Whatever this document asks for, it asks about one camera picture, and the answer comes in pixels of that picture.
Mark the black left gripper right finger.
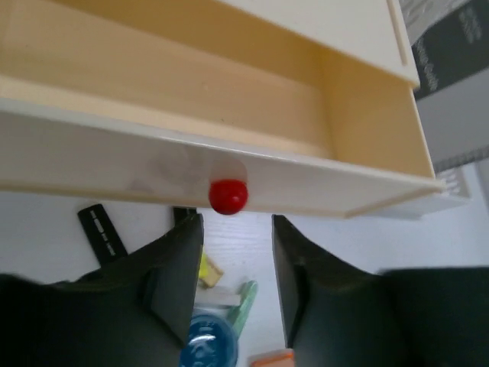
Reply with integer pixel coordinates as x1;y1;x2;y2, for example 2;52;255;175
273;215;488;366

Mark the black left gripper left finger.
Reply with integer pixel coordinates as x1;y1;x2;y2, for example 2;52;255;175
1;214;203;366

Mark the blue ink bottle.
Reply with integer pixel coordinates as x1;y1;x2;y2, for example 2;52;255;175
179;310;238;367

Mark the cream drawer cabinet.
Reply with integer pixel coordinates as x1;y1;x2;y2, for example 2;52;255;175
1;1;445;218

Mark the grey setup guide booklet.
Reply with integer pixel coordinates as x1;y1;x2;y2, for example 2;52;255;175
409;1;488;172

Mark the orange transparent cap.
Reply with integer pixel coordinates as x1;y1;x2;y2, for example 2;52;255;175
248;349;296;367

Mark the purple highlighter marker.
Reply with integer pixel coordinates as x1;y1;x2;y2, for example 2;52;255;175
77;203;128;266

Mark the small white eraser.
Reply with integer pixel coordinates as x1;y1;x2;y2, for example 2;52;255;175
195;288;241;308

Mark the yellow highlighter marker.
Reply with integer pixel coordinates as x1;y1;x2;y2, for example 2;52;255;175
173;206;209;280

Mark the small wooden block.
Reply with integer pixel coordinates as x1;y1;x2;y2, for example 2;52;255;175
199;255;224;288

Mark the green transparent cap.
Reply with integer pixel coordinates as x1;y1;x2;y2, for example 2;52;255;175
226;281;258;338

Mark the white file organizer rack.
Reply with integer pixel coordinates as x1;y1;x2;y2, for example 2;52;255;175
389;167;471;219

